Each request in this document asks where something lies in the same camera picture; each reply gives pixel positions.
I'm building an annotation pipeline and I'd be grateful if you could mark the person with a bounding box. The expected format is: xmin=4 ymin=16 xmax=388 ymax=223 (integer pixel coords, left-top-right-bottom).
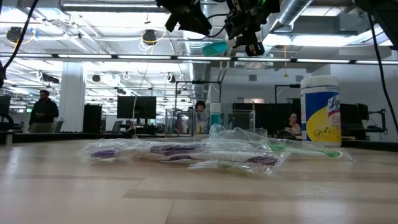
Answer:
xmin=28 ymin=89 xmax=60 ymax=134
xmin=287 ymin=112 xmax=302 ymax=136
xmin=185 ymin=100 xmax=208 ymax=135

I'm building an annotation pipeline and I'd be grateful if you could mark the black ceiling camera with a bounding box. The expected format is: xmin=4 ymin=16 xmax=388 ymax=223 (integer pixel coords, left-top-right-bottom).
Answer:
xmin=141 ymin=29 xmax=159 ymax=46
xmin=6 ymin=26 xmax=24 ymax=44

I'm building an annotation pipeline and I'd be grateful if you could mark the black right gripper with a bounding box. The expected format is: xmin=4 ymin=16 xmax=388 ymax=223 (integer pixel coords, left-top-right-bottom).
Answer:
xmin=225 ymin=0 xmax=280 ymax=57

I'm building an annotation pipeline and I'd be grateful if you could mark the black computer monitor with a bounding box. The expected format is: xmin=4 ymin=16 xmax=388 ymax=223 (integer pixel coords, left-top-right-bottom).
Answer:
xmin=116 ymin=96 xmax=157 ymax=120

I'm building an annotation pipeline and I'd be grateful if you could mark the Lysol wipes canister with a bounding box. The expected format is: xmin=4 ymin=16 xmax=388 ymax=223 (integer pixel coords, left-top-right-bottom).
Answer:
xmin=300 ymin=75 xmax=343 ymax=148

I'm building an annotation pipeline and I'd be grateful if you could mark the clear acrylic organizer box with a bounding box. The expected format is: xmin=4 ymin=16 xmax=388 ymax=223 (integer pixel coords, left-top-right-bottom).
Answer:
xmin=164 ymin=108 xmax=256 ymax=138

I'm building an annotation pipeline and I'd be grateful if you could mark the black cabinet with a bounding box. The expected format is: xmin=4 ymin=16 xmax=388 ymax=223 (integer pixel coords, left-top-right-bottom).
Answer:
xmin=82 ymin=103 xmax=103 ymax=134

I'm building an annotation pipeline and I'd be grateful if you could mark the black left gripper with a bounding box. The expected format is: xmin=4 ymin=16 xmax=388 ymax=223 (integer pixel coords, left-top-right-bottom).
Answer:
xmin=156 ymin=0 xmax=214 ymax=36

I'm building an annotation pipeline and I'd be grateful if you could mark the black pipe frame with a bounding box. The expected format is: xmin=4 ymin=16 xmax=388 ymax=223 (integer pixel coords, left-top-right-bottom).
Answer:
xmin=274 ymin=83 xmax=302 ymax=105
xmin=175 ymin=80 xmax=222 ymax=105

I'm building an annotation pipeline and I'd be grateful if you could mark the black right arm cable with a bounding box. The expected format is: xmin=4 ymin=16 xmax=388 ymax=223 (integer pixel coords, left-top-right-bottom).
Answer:
xmin=368 ymin=12 xmax=398 ymax=134

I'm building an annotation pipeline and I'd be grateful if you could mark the white square pillar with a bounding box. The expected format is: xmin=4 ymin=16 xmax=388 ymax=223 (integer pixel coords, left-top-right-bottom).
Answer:
xmin=57 ymin=62 xmax=88 ymax=133

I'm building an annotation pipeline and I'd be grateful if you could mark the long ceiling light bar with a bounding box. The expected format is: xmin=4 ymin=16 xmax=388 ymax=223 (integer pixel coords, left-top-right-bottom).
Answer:
xmin=0 ymin=52 xmax=398 ymax=65

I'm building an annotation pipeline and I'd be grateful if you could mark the smooth silver ventilation duct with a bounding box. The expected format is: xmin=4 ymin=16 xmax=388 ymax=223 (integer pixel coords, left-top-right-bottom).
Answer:
xmin=261 ymin=0 xmax=314 ymax=58

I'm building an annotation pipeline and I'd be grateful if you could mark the pile of bagged purple toothbrushes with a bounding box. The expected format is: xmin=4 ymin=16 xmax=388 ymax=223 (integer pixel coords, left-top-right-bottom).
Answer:
xmin=0 ymin=131 xmax=398 ymax=153

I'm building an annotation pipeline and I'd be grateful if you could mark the hanging yellow cord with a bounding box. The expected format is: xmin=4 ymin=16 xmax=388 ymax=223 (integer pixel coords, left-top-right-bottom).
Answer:
xmin=282 ymin=45 xmax=289 ymax=78

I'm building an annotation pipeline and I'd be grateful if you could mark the corrugated silver ventilation duct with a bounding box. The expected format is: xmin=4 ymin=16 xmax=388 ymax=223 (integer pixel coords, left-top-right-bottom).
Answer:
xmin=183 ymin=34 xmax=215 ymax=103

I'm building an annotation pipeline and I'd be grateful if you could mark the bagged purple toothbrush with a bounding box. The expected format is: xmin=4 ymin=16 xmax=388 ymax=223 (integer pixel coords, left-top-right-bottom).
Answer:
xmin=78 ymin=138 xmax=206 ymax=163
xmin=136 ymin=140 xmax=271 ymax=156
xmin=146 ymin=151 xmax=292 ymax=174

